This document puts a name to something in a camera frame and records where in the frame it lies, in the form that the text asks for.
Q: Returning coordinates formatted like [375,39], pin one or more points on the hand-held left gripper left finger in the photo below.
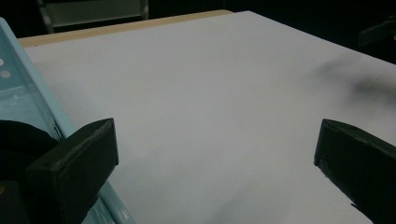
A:
[71,165]

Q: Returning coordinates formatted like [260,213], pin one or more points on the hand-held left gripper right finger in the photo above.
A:
[361,165]

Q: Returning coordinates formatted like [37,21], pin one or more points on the light blue plastic container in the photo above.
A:
[21,93]

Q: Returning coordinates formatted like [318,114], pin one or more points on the dark stand part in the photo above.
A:
[378,31]

